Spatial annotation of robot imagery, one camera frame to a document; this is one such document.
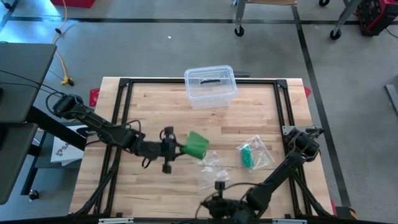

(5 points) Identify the black aluminium table frame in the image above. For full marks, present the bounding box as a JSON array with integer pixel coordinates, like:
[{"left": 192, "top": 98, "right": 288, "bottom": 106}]
[{"left": 73, "top": 77, "right": 335, "bottom": 220}]

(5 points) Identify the white printed carton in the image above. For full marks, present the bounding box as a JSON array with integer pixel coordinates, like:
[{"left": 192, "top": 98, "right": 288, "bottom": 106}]
[{"left": 49, "top": 125, "right": 85, "bottom": 167}]

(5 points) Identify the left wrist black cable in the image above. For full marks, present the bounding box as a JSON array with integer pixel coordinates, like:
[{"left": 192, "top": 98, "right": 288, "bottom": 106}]
[{"left": 45, "top": 91, "right": 175, "bottom": 170}]

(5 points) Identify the thin black desk cable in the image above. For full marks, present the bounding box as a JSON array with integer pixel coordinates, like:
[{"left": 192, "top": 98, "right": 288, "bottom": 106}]
[{"left": 0, "top": 70, "right": 63, "bottom": 96}]

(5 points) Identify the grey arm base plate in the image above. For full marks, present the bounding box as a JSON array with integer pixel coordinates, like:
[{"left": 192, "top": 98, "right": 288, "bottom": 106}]
[{"left": 282, "top": 124, "right": 307, "bottom": 136}]

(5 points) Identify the green elastic bandage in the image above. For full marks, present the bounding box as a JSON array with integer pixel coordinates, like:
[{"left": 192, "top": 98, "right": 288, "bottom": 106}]
[{"left": 181, "top": 131, "right": 210, "bottom": 161}]

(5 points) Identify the grey desk top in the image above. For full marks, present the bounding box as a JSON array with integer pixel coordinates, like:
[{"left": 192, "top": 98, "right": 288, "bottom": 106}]
[{"left": 0, "top": 42, "right": 58, "bottom": 124}]

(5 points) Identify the yellow extension cable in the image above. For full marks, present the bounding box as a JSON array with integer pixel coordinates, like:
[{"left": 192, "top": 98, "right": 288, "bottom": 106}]
[{"left": 52, "top": 0, "right": 70, "bottom": 86}]

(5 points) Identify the clear plastic bag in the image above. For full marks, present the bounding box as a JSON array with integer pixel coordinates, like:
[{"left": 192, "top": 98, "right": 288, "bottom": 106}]
[
  {"left": 197, "top": 149, "right": 232, "bottom": 191},
  {"left": 235, "top": 134, "right": 276, "bottom": 173}
]

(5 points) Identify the clear plastic storage box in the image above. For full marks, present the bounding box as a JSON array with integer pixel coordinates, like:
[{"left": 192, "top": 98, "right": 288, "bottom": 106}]
[{"left": 183, "top": 64, "right": 239, "bottom": 111}]

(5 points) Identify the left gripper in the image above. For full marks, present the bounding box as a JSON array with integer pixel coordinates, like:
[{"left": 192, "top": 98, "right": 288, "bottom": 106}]
[{"left": 140, "top": 126, "right": 187, "bottom": 175}]

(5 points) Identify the black desk leg frame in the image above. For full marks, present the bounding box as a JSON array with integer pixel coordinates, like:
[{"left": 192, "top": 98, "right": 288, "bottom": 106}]
[{"left": 20, "top": 105, "right": 88, "bottom": 197}]

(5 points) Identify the grey metal bar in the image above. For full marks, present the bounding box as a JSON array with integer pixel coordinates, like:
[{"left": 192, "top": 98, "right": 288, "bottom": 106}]
[{"left": 384, "top": 83, "right": 398, "bottom": 118}]

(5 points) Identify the black box orange corner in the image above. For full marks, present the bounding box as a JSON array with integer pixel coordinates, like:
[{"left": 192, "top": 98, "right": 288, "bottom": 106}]
[{"left": 334, "top": 205, "right": 358, "bottom": 220}]

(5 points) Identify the grey desk panel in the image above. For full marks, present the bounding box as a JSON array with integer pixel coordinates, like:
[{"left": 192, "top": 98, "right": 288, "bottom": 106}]
[{"left": 0, "top": 123, "right": 39, "bottom": 206}]

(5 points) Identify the red bin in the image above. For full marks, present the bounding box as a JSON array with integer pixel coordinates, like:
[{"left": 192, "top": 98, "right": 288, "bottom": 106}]
[{"left": 49, "top": 0, "right": 96, "bottom": 9}]

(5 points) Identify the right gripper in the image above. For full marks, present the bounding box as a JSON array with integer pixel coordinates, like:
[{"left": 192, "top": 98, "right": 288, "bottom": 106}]
[{"left": 198, "top": 180, "right": 250, "bottom": 221}]

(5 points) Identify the silver aluminium bracket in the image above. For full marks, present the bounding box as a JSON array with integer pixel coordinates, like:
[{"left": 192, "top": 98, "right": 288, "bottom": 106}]
[
  {"left": 98, "top": 217, "right": 135, "bottom": 224},
  {"left": 271, "top": 218, "right": 308, "bottom": 224}
]

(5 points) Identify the black curved piece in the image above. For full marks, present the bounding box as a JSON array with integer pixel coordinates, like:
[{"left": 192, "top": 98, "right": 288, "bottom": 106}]
[{"left": 199, "top": 78, "right": 222, "bottom": 86}]

